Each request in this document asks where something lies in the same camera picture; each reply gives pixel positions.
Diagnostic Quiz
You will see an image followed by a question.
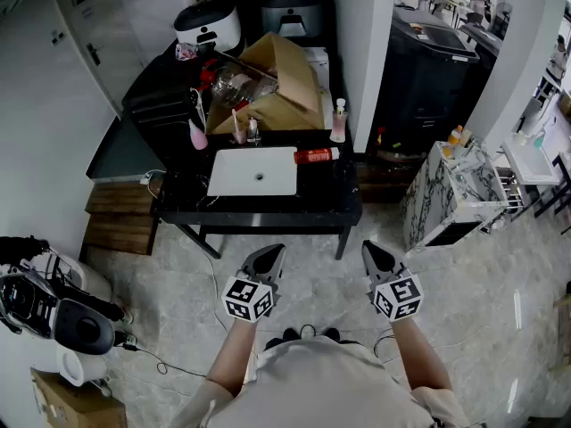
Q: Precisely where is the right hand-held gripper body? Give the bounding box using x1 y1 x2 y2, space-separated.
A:
368 268 424 324

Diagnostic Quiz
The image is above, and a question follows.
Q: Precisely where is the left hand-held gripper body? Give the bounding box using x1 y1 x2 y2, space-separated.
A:
221 265 285 325

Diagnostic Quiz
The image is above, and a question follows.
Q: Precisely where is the red bottle with white cap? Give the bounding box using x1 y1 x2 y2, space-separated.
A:
293 146 341 165

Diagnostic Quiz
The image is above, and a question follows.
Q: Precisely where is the person's right forearm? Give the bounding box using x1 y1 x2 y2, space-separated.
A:
389 317 454 391

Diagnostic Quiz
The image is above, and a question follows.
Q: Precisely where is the person's left forearm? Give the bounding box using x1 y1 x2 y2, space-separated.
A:
207 317 259 399

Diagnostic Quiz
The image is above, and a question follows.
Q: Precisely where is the pink vase-shaped bottle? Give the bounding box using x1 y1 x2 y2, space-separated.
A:
186 119 210 151

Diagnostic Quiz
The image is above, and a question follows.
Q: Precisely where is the orange bottle with white cap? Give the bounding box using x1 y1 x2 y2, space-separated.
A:
447 125 465 158

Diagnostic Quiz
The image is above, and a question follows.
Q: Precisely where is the pink pump bottle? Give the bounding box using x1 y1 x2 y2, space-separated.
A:
329 98 348 144

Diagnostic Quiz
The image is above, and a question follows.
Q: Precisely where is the dark wooden floor plinth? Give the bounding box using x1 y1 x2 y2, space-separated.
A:
356 158 425 204

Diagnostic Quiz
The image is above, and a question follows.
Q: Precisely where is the black marble vanity table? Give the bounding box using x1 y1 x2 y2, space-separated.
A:
151 129 363 260

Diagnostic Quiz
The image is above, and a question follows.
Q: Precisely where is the white rectangular sink basin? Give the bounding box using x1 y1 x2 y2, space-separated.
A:
207 146 299 197

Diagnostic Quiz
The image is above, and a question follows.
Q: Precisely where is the white marble-pattern cabinet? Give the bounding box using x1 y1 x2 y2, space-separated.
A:
400 139 512 253

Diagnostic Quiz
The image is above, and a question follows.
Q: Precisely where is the round dark tray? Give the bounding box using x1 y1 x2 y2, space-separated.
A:
374 147 429 162

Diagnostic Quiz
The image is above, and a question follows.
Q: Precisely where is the person's beige shirt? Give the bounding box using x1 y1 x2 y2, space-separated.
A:
167 334 472 428

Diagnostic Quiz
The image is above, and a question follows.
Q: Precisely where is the dark wooden staircase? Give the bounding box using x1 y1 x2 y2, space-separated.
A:
84 180 161 256

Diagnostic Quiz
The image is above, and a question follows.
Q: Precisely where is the grey padded chair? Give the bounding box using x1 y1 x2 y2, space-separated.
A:
55 298 116 356

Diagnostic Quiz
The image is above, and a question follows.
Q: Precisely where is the dark grey landing platform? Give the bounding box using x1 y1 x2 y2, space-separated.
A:
87 116 169 182

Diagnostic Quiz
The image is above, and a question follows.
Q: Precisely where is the white cylindrical appliance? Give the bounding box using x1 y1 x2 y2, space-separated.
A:
55 343 111 390

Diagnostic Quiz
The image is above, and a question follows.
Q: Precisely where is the black microwave oven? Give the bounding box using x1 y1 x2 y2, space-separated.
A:
122 85 202 151

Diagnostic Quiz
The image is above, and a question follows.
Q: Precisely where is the large black appliance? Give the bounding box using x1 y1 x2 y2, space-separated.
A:
372 6 481 155

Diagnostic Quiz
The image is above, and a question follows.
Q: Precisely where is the large open cardboard box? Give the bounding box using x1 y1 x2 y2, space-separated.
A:
205 32 326 136

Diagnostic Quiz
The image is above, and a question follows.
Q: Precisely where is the flat cardboard box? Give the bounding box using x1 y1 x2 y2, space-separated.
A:
30 367 128 428

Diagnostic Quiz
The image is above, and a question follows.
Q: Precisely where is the white rounded appliance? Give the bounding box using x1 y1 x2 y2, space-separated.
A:
302 46 335 128

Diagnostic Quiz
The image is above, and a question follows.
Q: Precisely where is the white and black cooker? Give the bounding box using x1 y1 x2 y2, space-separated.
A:
173 0 242 55

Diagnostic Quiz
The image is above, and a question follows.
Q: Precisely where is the grey and black cooker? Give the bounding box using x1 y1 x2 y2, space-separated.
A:
261 0 325 39

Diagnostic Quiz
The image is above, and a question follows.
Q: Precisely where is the white door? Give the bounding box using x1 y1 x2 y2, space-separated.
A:
44 0 148 115

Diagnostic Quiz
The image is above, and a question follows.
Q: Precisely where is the chrome wire rack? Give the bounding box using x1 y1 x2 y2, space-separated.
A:
494 167 525 216

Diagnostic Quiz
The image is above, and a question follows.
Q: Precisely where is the white-handled black brush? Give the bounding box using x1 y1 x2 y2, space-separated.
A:
190 87 207 127

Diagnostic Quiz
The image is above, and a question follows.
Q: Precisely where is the black metal frame table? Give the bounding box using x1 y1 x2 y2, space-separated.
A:
533 152 571 235

